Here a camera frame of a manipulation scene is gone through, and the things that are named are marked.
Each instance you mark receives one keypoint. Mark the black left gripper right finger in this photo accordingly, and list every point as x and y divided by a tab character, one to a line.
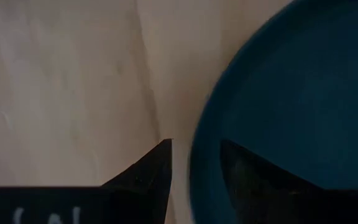
259	193

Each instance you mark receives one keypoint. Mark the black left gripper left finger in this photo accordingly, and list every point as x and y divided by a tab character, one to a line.
148	186

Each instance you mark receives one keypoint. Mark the dark teal plate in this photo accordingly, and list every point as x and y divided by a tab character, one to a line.
291	93

